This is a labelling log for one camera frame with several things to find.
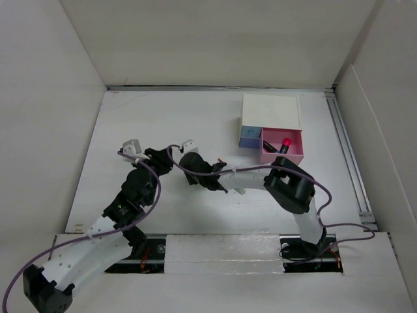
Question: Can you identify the light blue small drawer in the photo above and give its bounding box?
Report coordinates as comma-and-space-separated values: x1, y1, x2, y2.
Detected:
240, 125, 262, 138

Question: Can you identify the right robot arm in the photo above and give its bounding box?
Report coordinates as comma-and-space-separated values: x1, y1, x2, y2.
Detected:
179, 152, 326, 257

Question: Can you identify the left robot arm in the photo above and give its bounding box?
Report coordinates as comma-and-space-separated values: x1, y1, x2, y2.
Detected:
22, 147, 174, 312

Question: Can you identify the aluminium rail right side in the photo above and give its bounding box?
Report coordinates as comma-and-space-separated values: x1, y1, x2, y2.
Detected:
324, 89, 379, 231

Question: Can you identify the blue cap highlighter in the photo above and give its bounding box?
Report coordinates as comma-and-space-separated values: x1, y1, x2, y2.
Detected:
263, 140, 280, 153

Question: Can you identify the pink drawer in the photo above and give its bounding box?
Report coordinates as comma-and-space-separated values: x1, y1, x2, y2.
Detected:
259, 127, 306, 166

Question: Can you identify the pink cap highlighter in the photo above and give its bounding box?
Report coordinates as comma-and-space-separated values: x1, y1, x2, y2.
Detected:
280, 138, 291, 154

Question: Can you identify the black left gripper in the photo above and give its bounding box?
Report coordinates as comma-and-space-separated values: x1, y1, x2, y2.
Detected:
130, 147, 171, 206

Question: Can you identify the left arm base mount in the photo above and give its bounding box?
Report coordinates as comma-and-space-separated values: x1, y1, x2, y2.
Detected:
105, 227, 166, 274

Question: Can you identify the white mini drawer cabinet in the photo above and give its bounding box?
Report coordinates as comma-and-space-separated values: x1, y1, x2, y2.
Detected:
239, 93, 304, 164

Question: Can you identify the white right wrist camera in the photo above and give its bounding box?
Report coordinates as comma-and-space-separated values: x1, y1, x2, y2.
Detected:
180, 140, 199, 154

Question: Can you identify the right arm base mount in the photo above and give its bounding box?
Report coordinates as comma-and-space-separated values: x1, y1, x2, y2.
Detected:
279, 235, 343, 274

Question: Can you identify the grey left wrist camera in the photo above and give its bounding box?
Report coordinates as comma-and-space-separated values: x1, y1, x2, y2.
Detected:
117, 139, 142, 160

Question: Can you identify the aluminium rail back edge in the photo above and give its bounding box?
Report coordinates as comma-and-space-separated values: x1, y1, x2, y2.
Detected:
107, 85, 334, 93

